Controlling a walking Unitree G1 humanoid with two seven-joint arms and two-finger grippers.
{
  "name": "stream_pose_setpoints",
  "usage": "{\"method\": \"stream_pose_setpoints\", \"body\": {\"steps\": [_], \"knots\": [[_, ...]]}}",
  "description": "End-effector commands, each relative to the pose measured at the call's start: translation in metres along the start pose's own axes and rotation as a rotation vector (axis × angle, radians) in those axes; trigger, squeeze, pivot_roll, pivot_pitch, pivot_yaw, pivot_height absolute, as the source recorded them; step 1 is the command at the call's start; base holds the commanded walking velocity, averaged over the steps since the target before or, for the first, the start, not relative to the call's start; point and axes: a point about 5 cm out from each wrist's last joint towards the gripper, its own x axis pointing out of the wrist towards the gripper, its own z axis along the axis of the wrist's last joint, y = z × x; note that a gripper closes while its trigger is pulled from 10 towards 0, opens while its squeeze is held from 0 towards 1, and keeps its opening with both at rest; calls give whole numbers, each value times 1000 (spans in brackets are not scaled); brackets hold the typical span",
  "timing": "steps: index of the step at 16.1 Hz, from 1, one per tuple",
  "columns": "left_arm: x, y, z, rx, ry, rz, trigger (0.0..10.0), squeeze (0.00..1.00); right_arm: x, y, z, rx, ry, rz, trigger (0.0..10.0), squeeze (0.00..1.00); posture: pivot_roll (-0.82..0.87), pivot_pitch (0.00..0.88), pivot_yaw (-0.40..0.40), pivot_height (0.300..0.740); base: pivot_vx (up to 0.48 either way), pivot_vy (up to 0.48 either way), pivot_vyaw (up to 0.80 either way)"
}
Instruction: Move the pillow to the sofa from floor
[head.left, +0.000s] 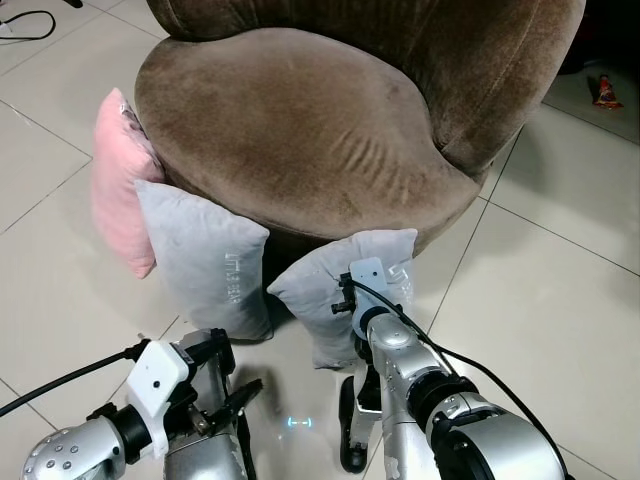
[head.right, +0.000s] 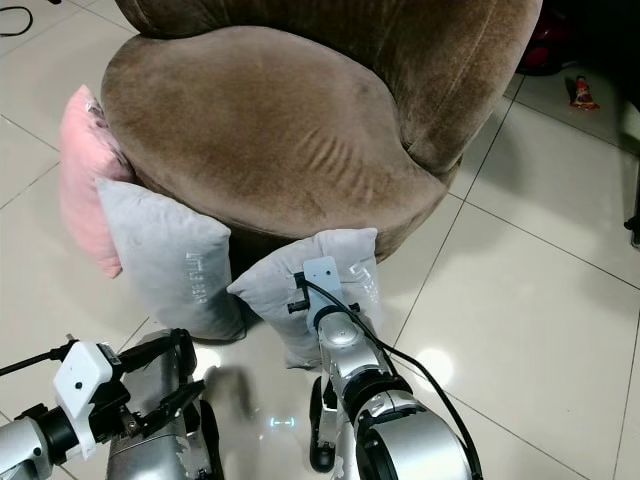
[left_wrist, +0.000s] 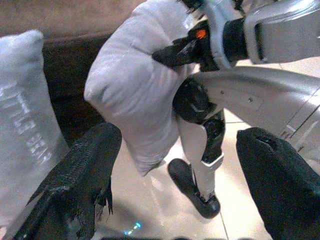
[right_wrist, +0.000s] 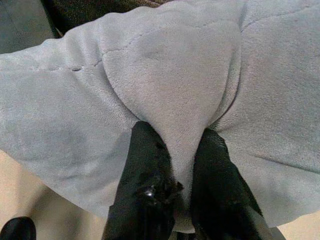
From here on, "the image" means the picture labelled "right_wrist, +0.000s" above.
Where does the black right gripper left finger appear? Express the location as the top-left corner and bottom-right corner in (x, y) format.
(101, 120), (185, 240)

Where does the black robot foot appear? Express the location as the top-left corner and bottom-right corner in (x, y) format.
(0, 216), (38, 240)

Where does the light grey plush pillow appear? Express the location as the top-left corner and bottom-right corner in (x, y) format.
(0, 0), (320, 234)

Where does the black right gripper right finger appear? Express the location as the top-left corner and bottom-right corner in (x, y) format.
(191, 127), (280, 240)

